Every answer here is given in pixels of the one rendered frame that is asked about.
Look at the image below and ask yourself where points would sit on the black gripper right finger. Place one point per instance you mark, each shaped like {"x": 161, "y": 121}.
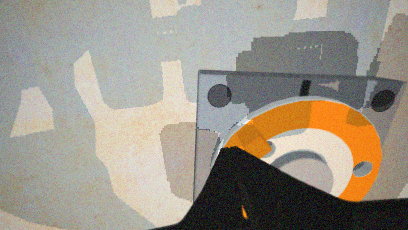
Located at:
{"x": 275, "y": 200}

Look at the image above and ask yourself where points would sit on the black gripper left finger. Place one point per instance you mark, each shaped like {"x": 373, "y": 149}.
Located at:
{"x": 218, "y": 206}

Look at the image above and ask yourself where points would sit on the orange round plate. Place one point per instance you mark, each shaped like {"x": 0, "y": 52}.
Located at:
{"x": 339, "y": 133}

